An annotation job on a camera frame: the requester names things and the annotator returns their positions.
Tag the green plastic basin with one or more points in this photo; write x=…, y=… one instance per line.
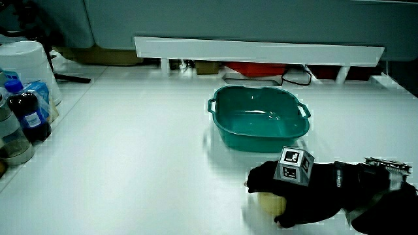
x=258, y=124

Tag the blue carton box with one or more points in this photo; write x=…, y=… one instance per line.
x=40, y=93

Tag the black tripod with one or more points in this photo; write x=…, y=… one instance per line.
x=49, y=52

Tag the white plastic bucket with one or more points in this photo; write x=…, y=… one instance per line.
x=26, y=62

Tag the clear plastic bottle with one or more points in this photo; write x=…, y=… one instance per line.
x=11, y=140

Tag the brown cardboard box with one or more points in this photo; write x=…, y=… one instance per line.
x=98, y=56

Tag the dark soda bottle blue cap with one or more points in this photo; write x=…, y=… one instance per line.
x=30, y=117

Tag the white desk shelf riser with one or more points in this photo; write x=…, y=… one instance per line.
x=254, y=50

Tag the person's right hand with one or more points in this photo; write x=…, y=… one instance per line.
x=313, y=199

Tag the yellow sponge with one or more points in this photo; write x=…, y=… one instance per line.
x=271, y=203

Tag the white desk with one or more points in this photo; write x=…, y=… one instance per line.
x=147, y=163

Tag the dark red box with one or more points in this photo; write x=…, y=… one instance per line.
x=360, y=73
x=325, y=72

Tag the person's right forearm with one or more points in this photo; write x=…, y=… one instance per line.
x=385, y=202

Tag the olive small box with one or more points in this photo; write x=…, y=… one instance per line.
x=207, y=67

